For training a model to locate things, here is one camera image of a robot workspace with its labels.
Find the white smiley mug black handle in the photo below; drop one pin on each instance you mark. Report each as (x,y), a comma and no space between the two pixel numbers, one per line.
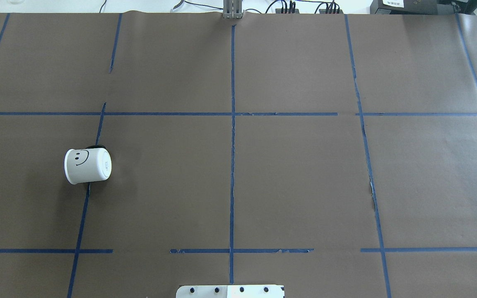
(91,164)

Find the brown paper table cover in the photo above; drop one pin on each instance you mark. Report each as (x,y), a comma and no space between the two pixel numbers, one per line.
(334,155)

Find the white mounting plate with bolts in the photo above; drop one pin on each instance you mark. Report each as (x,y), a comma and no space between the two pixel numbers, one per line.
(231,291)

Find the black box on desk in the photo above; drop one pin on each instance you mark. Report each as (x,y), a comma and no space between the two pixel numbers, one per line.
(397,7)

